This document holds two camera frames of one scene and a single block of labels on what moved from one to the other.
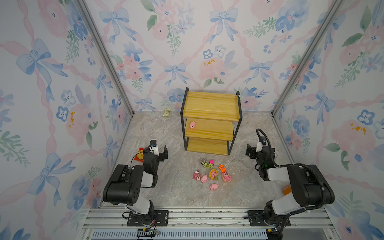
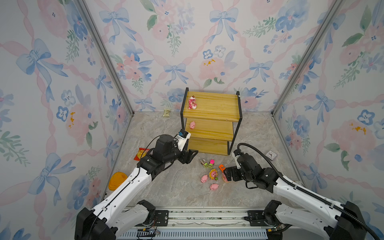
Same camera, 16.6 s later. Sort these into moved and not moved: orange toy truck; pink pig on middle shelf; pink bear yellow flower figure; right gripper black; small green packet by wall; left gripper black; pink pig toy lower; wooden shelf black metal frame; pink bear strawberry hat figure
Moved: right gripper black; pink bear strawberry hat figure; left gripper black
Not moved: pink bear yellow flower figure; pink pig on middle shelf; wooden shelf black metal frame; small green packet by wall; orange toy truck; pink pig toy lower
